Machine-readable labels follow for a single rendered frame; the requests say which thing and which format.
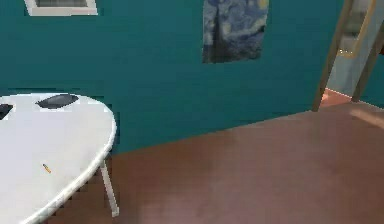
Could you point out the black flat object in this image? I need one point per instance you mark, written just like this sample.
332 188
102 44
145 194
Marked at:
4 110

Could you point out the blue starry night painting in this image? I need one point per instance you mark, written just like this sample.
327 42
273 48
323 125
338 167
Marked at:
233 30

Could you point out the white round table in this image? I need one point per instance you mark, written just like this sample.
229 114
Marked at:
50 140

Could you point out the black oval dish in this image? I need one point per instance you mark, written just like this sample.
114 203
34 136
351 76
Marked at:
57 100

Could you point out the orange pencil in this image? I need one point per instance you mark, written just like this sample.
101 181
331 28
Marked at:
47 168

